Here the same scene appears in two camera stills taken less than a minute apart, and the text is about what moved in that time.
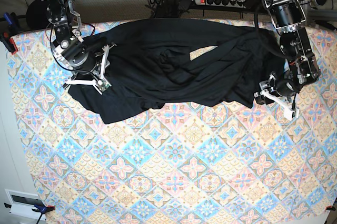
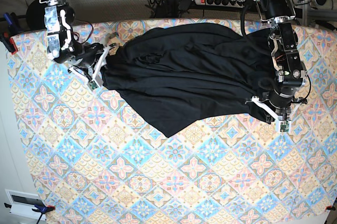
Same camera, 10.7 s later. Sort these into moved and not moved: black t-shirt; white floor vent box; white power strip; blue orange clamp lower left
Moved: black t-shirt
Not moved: blue orange clamp lower left; white power strip; white floor vent box
